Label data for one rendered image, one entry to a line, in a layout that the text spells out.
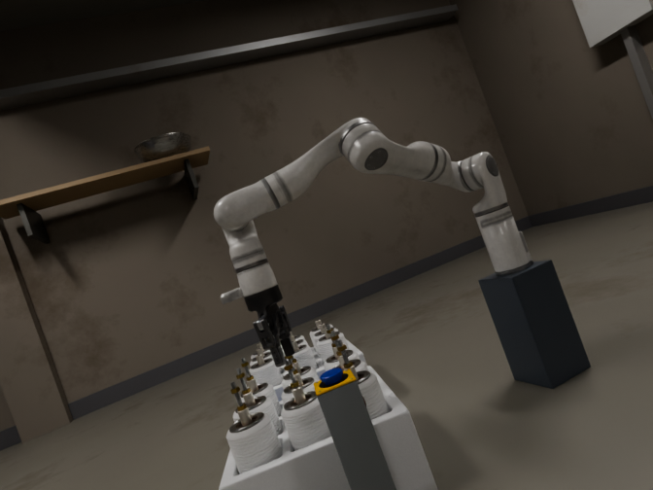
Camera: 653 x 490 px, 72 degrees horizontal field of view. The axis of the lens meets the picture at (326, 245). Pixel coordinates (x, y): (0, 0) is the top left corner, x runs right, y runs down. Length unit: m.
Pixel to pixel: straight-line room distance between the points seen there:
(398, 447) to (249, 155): 3.27
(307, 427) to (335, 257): 3.08
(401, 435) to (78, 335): 3.12
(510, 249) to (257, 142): 3.03
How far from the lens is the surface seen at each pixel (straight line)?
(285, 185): 0.92
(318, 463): 0.95
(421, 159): 1.05
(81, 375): 3.83
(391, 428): 0.95
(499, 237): 1.26
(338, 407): 0.78
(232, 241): 0.96
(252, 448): 0.97
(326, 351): 1.48
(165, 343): 3.74
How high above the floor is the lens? 0.53
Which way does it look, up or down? level
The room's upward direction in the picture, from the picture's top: 20 degrees counter-clockwise
